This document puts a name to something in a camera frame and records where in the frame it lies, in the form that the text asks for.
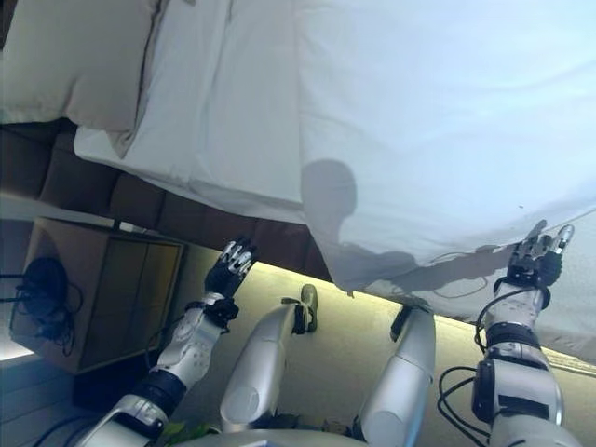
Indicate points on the silver right robot leg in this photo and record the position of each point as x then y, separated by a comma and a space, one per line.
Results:
400, 372

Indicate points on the grey robot torso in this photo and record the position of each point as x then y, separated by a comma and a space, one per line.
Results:
302, 440

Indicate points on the silver left robot leg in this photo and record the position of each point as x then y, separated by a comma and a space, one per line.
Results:
251, 372

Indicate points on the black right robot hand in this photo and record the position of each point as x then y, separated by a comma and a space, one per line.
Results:
540, 265

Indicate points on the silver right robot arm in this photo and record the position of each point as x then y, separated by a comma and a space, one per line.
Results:
517, 354

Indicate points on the wooden nightstand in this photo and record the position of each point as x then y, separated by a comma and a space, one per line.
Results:
121, 288

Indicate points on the large beige pillow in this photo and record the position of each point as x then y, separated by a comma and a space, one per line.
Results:
70, 60

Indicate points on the white duvet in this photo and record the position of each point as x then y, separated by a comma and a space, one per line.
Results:
442, 116

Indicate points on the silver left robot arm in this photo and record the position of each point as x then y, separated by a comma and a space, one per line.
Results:
181, 344

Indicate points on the white bed sheet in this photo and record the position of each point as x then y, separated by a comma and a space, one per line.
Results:
209, 116

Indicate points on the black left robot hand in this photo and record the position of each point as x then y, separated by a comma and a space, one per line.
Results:
226, 274

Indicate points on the silver robot leg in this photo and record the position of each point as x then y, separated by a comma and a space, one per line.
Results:
400, 372
251, 372

